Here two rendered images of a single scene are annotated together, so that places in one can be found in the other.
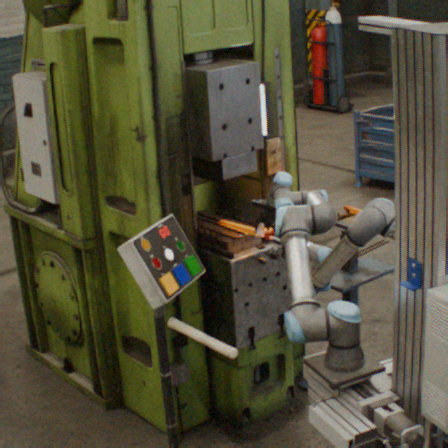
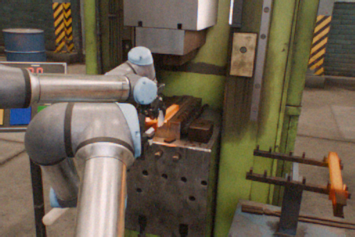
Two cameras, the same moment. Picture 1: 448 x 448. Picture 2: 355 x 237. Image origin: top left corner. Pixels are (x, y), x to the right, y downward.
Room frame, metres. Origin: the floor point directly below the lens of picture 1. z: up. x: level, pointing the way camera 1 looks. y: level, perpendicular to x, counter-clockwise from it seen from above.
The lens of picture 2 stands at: (2.90, -1.28, 1.48)
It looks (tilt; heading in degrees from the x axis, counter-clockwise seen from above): 19 degrees down; 53
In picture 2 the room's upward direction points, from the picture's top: 2 degrees clockwise
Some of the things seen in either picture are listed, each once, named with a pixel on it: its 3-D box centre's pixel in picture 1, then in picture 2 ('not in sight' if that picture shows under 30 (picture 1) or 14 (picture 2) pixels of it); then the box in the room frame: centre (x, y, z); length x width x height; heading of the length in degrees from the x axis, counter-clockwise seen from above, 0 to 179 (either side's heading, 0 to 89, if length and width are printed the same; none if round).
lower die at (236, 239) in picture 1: (215, 231); (171, 113); (3.85, 0.04, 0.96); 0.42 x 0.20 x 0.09; 38
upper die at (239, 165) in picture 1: (210, 157); (174, 36); (3.85, 0.04, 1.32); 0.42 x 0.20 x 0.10; 38
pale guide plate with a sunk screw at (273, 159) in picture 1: (273, 156); (243, 55); (3.98, -0.26, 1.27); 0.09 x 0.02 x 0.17; 128
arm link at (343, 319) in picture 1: (342, 322); not in sight; (2.72, -0.40, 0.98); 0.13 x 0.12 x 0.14; 91
